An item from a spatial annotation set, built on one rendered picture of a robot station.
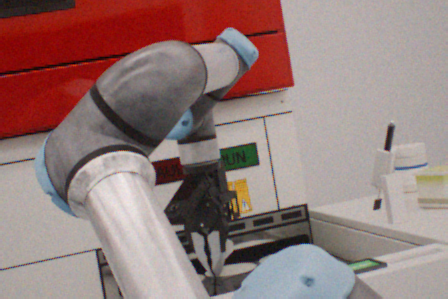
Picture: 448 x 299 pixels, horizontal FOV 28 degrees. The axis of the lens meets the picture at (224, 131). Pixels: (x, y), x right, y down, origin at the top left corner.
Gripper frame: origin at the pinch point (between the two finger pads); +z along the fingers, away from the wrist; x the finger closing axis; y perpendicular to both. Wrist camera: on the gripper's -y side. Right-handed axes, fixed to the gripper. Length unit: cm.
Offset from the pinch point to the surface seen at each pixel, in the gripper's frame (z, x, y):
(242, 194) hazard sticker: -10.9, 3.1, 19.5
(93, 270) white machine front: -2.2, 24.6, -5.0
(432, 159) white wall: 11, 32, 213
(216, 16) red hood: -47.3, -0.1, 15.9
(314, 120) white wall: -14, 63, 176
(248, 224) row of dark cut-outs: -4.7, 2.8, 19.4
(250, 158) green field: -17.9, 1.0, 21.6
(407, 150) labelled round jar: -14.0, -25.5, 40.3
